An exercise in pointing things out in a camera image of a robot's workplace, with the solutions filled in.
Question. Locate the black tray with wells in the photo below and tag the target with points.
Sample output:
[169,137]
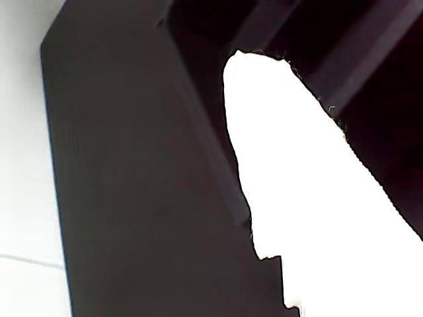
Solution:
[132,165]

